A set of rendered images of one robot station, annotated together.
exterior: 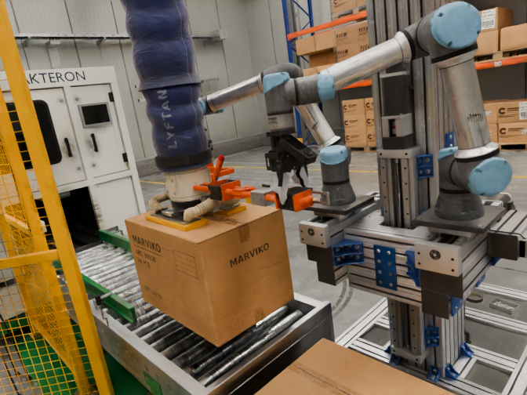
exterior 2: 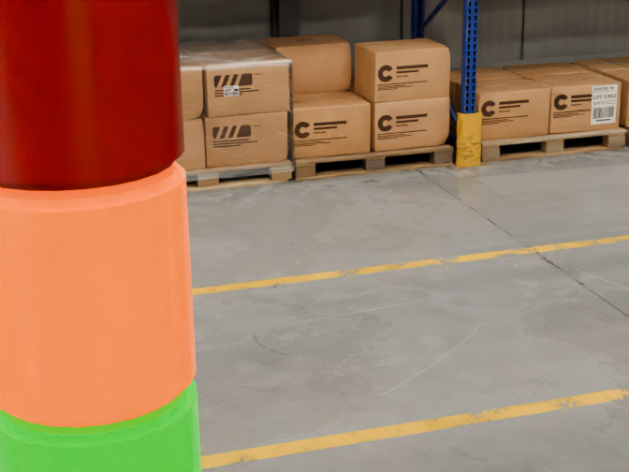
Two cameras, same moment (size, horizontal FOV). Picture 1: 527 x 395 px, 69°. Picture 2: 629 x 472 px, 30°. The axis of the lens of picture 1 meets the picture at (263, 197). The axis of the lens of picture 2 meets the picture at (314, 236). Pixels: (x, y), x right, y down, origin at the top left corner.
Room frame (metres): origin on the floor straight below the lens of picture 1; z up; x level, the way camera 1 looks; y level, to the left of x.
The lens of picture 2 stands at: (1.79, 1.40, 2.34)
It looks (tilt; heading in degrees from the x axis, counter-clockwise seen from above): 19 degrees down; 295
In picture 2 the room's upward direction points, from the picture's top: 1 degrees counter-clockwise
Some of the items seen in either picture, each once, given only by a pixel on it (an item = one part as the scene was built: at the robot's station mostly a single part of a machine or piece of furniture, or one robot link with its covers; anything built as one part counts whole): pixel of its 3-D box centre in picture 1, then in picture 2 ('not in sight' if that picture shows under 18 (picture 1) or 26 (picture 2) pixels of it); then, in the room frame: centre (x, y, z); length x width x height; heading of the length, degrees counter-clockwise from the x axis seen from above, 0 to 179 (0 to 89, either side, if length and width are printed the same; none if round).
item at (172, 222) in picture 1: (173, 215); not in sight; (1.50, 0.37, 1.11); 0.34 x 0.10 x 0.05; 40
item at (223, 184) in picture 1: (224, 189); not in sight; (1.37, 0.13, 1.21); 0.10 x 0.08 x 0.06; 130
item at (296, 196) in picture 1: (293, 199); not in sight; (1.09, -0.09, 1.21); 0.08 x 0.07 x 0.05; 40
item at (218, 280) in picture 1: (206, 258); not in sight; (1.56, 0.28, 0.88); 0.60 x 0.40 x 0.40; 41
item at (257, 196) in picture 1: (264, 196); not in sight; (1.20, 0.00, 1.20); 0.07 x 0.07 x 0.04; 40
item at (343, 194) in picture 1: (336, 190); not in sight; (1.60, -0.32, 1.09); 0.15 x 0.15 x 0.10
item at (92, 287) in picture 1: (70, 279); not in sight; (2.25, 1.26, 0.60); 1.60 x 0.10 x 0.09; 42
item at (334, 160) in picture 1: (334, 162); not in sight; (1.61, -0.32, 1.20); 0.13 x 0.12 x 0.14; 162
